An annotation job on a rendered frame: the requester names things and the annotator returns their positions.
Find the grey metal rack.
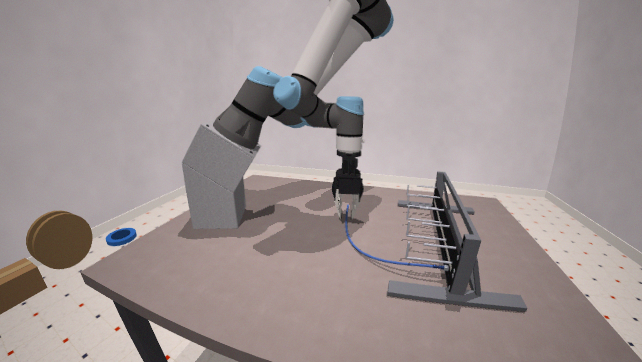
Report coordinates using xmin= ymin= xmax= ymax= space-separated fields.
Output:
xmin=387 ymin=171 xmax=527 ymax=312

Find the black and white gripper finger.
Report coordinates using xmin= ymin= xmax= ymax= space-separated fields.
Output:
xmin=332 ymin=177 xmax=344 ymax=219
xmin=351 ymin=178 xmax=364 ymax=219

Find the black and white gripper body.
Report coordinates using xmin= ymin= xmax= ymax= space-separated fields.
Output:
xmin=335 ymin=150 xmax=361 ymax=195

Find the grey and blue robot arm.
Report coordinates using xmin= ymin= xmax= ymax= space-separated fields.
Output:
xmin=213 ymin=0 xmax=394 ymax=154

